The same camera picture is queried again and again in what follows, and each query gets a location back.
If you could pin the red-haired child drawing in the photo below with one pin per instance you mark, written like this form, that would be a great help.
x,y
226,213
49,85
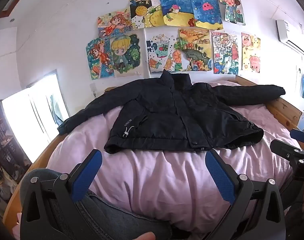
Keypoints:
x,y
232,6

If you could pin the black padded jacket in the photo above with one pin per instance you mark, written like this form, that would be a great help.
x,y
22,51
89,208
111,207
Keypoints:
x,y
177,115

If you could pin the pineapple drawing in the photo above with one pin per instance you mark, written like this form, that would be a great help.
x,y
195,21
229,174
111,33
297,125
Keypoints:
x,y
145,11

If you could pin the city and globe drawing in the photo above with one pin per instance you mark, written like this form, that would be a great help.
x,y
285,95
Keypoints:
x,y
224,52

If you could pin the bright window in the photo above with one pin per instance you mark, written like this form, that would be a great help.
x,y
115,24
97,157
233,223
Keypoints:
x,y
29,120

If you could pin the swimming girl drawing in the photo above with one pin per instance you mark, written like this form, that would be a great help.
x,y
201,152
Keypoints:
x,y
114,23

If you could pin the person's left hand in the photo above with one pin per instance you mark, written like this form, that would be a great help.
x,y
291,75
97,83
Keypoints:
x,y
144,236

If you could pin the dark cloth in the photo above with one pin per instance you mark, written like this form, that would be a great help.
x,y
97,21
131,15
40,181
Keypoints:
x,y
295,215

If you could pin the wooden bed frame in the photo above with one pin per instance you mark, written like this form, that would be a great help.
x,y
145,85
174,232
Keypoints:
x,y
282,110

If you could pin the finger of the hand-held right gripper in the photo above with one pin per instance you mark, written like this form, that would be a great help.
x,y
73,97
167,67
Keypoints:
x,y
284,148
300,135

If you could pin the hilly landscape drawing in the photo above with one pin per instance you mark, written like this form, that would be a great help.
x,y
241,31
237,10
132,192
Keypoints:
x,y
195,50

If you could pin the striped fish drawing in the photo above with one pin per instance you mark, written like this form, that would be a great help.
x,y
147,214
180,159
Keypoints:
x,y
177,10

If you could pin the orange-haired girl underwater drawing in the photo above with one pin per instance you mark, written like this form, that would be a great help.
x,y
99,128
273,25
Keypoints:
x,y
98,58

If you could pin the white wall pipe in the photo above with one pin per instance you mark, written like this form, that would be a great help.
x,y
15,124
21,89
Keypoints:
x,y
143,33

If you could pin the orange slices juice drawing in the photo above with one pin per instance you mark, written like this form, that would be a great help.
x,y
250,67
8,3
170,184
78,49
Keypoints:
x,y
162,52

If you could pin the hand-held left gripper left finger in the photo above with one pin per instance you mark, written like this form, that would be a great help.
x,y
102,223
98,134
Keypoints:
x,y
88,172

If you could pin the pink jellyfish drawing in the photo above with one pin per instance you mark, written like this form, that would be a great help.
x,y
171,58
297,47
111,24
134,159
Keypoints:
x,y
207,11

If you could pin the white cabinet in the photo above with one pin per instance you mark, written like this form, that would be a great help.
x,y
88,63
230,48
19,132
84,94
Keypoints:
x,y
302,110

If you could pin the white air conditioner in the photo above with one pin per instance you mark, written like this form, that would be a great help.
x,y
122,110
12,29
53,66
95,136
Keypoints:
x,y
289,36

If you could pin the blond child drawing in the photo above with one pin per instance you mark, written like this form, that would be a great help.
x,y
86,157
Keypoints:
x,y
124,53

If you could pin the pink bed blanket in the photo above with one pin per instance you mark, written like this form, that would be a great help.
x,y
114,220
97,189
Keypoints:
x,y
167,180

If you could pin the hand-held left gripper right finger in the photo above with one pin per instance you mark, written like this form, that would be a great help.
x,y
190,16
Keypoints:
x,y
220,177

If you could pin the pink pig and chick drawing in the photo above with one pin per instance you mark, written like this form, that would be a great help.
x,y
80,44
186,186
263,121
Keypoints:
x,y
250,52

